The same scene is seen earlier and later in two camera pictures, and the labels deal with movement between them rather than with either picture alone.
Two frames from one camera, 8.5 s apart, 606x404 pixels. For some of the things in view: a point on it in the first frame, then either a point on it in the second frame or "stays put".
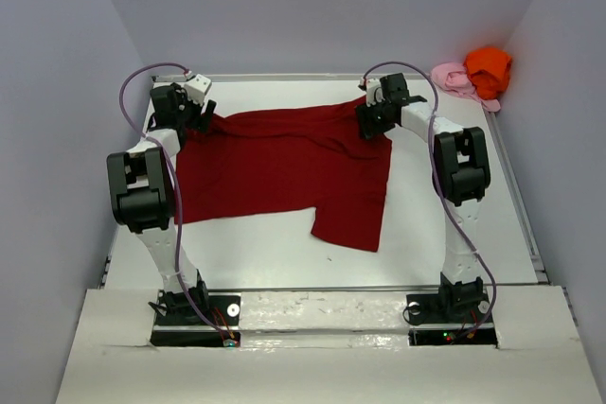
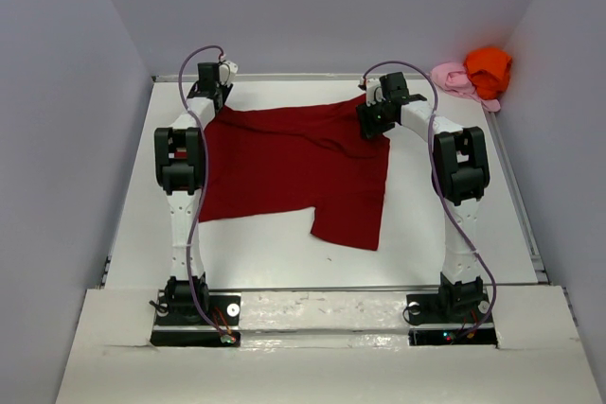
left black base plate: (196, 331) stays put
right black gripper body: (377, 118) stays put
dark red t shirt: (309, 157) stays put
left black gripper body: (187, 112) → (222, 90)
